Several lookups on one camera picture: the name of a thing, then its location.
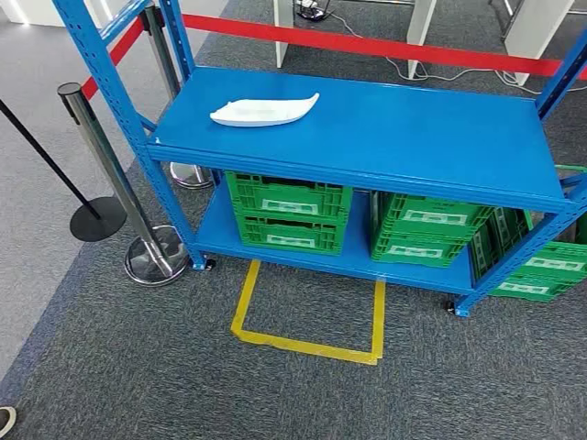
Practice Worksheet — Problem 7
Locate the black stanchion post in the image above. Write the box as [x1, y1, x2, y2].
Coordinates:
[0, 96, 128, 244]

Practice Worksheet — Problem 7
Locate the blue metal shelf rack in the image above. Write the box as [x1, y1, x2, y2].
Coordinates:
[51, 0, 587, 319]

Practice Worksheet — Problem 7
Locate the white display plinth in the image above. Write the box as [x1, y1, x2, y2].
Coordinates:
[0, 0, 116, 28]

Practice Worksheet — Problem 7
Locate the red barrier belt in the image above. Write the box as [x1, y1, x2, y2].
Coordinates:
[81, 16, 147, 102]
[182, 13, 587, 82]

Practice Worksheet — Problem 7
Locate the white power cable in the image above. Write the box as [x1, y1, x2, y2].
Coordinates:
[327, 12, 587, 96]

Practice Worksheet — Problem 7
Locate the chrome stanchion post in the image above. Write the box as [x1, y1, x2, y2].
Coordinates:
[141, 5, 214, 191]
[57, 82, 191, 287]

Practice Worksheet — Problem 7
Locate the grey white-soled shoe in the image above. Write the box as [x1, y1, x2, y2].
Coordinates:
[0, 405, 18, 440]

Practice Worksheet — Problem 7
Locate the white curved plastic part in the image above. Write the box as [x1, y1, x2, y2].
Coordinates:
[210, 93, 320, 128]

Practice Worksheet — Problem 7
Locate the yellow floor marking tape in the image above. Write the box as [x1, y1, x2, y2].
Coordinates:
[230, 259, 386, 367]

